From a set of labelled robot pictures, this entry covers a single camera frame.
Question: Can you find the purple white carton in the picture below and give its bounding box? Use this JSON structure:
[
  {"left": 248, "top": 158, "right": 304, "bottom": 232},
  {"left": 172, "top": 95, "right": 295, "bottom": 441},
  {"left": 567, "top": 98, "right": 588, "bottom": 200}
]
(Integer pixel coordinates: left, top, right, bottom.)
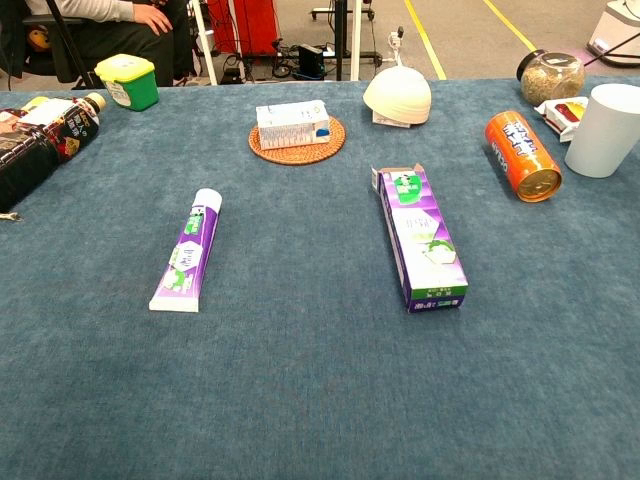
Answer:
[{"left": 370, "top": 162, "right": 470, "bottom": 315}]

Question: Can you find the purple white tube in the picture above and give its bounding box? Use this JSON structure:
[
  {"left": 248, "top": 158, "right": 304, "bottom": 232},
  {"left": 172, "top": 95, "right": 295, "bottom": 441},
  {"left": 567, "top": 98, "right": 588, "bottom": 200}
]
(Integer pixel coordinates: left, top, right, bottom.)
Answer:
[{"left": 148, "top": 187, "right": 224, "bottom": 314}]

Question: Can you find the black box device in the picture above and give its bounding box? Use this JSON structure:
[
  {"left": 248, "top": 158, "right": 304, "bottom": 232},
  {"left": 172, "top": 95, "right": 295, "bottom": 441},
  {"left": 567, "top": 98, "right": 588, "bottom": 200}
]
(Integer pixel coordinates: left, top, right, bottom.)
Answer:
[{"left": 298, "top": 43, "right": 325, "bottom": 76}]

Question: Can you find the round woven rattan coaster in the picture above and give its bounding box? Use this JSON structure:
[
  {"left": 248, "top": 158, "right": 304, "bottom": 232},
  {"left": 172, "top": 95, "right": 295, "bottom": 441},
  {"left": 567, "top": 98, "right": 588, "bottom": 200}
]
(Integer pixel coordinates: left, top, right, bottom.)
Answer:
[{"left": 248, "top": 115, "right": 347, "bottom": 166}]

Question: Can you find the white blue milk carton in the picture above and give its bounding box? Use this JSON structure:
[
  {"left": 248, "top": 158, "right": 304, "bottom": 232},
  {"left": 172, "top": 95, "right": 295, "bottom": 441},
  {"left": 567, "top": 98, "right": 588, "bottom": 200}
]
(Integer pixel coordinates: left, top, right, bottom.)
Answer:
[{"left": 255, "top": 99, "right": 331, "bottom": 151}]

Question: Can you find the blue felt table mat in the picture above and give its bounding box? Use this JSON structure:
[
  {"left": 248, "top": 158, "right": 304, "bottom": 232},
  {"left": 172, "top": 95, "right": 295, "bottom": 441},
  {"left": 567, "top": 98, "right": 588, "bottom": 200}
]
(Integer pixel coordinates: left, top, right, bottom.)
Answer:
[{"left": 0, "top": 74, "right": 640, "bottom": 480}]

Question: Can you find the cream upturned bowl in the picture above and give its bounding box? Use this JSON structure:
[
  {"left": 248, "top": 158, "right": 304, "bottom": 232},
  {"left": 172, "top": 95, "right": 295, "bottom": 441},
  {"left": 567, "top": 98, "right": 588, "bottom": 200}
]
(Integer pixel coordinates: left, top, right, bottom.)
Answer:
[{"left": 362, "top": 65, "right": 433, "bottom": 130}]

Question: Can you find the white upright pole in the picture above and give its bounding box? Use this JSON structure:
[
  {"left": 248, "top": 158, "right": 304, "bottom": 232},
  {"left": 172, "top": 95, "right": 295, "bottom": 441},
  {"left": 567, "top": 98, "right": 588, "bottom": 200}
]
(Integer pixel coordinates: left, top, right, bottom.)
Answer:
[{"left": 351, "top": 0, "right": 363, "bottom": 82}]

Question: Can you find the white power strip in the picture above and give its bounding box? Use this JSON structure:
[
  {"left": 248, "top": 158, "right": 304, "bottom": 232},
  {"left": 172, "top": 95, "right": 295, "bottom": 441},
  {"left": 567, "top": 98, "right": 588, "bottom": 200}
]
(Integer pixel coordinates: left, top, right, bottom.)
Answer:
[{"left": 388, "top": 25, "right": 405, "bottom": 66}]

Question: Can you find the orange drink can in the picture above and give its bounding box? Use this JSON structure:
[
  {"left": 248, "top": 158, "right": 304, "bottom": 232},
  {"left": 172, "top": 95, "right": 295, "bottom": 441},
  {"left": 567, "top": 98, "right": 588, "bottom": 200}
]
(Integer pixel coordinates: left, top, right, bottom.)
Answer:
[{"left": 483, "top": 110, "right": 564, "bottom": 204}]

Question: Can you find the red cabinet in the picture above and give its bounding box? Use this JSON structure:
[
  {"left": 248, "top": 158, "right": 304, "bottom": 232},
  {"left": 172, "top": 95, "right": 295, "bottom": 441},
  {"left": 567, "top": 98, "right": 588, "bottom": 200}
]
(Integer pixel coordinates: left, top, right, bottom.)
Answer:
[{"left": 207, "top": 0, "right": 281, "bottom": 56}]

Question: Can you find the green container yellow lid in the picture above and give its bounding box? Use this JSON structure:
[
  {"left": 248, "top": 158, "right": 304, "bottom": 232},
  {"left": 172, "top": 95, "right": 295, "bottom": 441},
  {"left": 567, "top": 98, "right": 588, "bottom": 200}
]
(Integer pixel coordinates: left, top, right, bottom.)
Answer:
[{"left": 94, "top": 53, "right": 160, "bottom": 112}]

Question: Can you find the red white snack packet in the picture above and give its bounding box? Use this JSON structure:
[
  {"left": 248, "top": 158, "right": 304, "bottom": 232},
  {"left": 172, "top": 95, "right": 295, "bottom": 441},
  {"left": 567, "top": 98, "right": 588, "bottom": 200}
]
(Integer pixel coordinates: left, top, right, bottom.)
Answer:
[{"left": 533, "top": 96, "right": 591, "bottom": 144}]

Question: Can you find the seated person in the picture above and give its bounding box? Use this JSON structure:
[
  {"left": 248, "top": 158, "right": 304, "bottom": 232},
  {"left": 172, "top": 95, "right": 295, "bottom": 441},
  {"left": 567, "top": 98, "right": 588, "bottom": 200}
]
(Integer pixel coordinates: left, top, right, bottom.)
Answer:
[{"left": 22, "top": 0, "right": 194, "bottom": 89}]

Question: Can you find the round glass jar black lid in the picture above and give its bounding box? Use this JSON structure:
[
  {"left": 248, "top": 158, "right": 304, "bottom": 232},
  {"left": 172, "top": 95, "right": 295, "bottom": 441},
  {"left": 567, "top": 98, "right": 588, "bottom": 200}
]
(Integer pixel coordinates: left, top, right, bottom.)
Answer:
[{"left": 516, "top": 49, "right": 586, "bottom": 107}]

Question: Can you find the large dark coffee bottle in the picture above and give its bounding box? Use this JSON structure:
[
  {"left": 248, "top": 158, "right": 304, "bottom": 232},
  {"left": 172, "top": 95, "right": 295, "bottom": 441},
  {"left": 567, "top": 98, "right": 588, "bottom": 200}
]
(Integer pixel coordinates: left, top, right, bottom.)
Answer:
[{"left": 0, "top": 92, "right": 107, "bottom": 214}]

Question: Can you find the white plastic cup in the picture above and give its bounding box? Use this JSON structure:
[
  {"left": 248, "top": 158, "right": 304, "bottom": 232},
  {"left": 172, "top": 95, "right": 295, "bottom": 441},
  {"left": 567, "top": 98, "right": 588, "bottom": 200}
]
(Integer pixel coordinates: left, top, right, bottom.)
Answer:
[{"left": 564, "top": 83, "right": 640, "bottom": 179}]

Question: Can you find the black slanted tripod stand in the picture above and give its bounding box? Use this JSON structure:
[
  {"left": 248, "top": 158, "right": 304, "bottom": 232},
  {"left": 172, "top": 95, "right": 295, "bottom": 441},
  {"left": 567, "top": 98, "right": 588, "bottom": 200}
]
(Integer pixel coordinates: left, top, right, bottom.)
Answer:
[{"left": 44, "top": 0, "right": 99, "bottom": 90}]

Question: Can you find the red label tea bottle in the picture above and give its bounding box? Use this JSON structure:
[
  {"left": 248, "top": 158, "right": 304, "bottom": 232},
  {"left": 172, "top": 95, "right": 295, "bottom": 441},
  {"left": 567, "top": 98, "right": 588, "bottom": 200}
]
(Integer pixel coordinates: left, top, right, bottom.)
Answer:
[{"left": 0, "top": 108, "right": 29, "bottom": 136}]

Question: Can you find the black office chair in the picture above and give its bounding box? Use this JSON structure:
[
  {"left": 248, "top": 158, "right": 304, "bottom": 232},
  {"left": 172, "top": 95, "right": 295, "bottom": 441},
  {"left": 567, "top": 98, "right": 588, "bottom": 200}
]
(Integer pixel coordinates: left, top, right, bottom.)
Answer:
[{"left": 0, "top": 0, "right": 96, "bottom": 84}]

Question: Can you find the white appliance housing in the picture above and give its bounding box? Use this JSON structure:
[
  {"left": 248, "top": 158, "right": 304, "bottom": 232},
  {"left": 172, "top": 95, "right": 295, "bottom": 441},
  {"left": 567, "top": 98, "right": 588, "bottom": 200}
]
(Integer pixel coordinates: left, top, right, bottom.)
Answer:
[{"left": 585, "top": 0, "right": 640, "bottom": 69}]

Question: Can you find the white metal frame leg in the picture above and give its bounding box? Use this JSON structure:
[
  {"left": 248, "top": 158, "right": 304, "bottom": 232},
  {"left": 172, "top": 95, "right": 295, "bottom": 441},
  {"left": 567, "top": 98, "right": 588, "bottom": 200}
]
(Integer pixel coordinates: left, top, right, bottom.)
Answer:
[{"left": 189, "top": 0, "right": 221, "bottom": 86}]

